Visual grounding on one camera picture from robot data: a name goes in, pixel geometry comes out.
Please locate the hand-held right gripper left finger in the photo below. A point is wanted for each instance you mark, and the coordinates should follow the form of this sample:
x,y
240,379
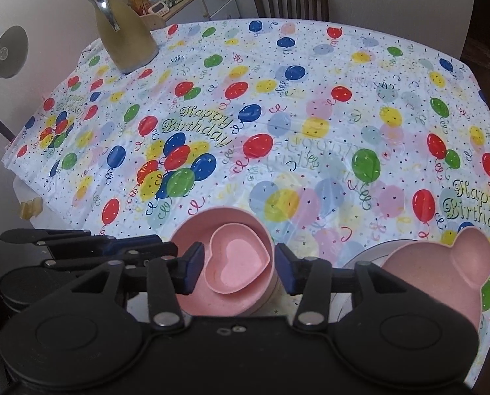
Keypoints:
x,y
195,264

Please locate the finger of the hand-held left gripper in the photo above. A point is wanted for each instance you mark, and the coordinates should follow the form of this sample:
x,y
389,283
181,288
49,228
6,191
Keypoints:
x,y
134,240
146,251

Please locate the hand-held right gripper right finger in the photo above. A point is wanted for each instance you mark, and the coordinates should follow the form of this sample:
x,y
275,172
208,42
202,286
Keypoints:
x,y
284,270

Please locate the pink round bowl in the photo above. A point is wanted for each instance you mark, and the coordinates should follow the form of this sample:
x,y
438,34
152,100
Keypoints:
x,y
191,230

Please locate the pink heart-shaped bowl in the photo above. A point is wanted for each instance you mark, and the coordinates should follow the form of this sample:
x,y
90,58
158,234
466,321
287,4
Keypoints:
x,y
236,263

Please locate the large white plate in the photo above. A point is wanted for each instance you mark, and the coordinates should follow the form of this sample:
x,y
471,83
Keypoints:
x,y
364,252

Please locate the pink bear-shaped plate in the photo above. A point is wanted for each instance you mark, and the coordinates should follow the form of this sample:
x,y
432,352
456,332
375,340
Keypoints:
x,y
434,273

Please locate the yellow plastic clip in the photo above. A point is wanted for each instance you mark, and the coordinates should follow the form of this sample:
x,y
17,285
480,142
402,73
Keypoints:
x,y
30,210

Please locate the balloon print tablecloth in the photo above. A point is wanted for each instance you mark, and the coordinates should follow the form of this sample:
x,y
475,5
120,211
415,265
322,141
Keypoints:
x,y
310,111

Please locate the beige thermos jug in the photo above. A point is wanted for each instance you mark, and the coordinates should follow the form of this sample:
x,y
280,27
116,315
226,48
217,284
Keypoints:
x,y
123,37

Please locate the small wooden crate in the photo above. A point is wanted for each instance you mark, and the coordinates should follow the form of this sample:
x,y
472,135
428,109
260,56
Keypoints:
x,y
154,21

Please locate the white desk lamp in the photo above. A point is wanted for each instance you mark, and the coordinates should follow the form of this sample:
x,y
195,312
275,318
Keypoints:
x,y
4,51

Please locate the white kitchen timer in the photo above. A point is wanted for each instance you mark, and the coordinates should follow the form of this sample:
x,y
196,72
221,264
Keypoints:
x,y
159,8

